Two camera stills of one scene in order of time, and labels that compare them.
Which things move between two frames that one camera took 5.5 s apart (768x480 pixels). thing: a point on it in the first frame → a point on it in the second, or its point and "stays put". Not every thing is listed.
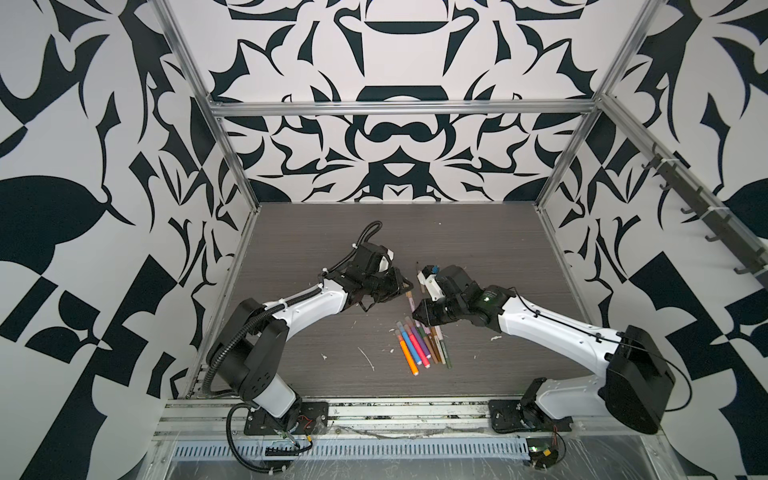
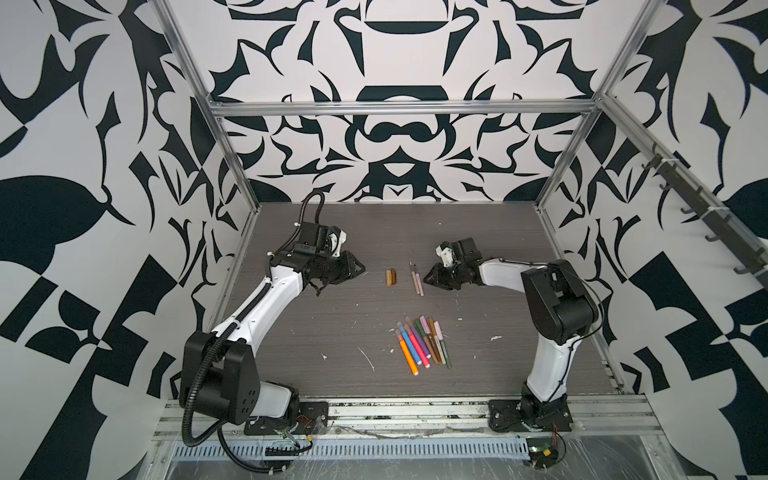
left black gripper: x=397 y=284 → x=348 y=269
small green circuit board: x=542 y=452 stays put
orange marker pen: x=406 y=353 stays put
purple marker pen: x=418 y=338 stays put
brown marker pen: x=433 y=341 stays put
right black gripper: x=427 y=317 → x=438 y=278
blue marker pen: x=417 y=359 stays put
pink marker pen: x=411 y=301 → x=420 y=284
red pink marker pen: x=424 y=360 stays put
